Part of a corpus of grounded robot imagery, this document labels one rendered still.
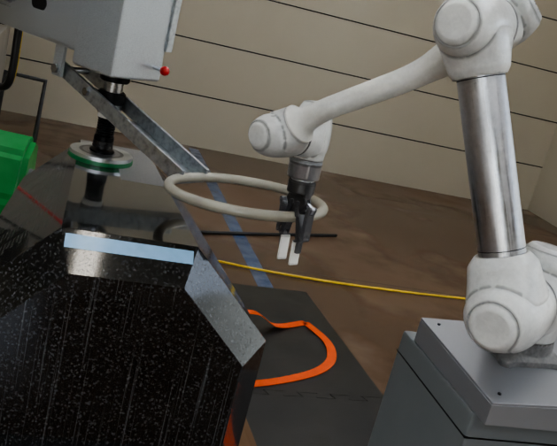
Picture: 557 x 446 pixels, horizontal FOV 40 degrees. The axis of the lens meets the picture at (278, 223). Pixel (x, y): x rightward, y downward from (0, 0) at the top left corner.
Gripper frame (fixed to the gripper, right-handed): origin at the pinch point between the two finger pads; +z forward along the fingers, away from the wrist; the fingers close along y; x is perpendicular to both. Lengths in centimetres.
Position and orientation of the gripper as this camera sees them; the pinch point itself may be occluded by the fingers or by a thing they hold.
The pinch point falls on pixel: (289, 250)
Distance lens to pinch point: 212.4
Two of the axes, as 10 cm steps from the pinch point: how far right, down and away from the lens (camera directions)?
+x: -7.8, 0.1, -6.3
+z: -1.8, 9.6, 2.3
